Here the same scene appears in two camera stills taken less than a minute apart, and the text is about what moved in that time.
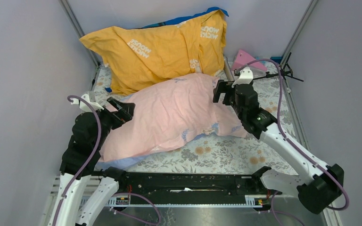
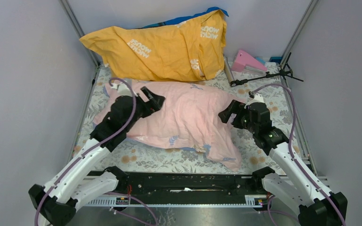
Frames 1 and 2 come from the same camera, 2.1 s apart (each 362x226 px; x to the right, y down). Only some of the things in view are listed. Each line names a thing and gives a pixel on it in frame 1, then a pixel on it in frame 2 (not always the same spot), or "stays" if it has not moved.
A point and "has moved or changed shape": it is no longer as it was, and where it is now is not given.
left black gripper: (119, 117) → (149, 108)
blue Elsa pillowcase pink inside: (167, 115) has moved or changed shape
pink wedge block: (242, 58) stays
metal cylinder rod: (227, 70) stays
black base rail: (148, 184) stays
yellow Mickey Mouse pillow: (138, 57) stays
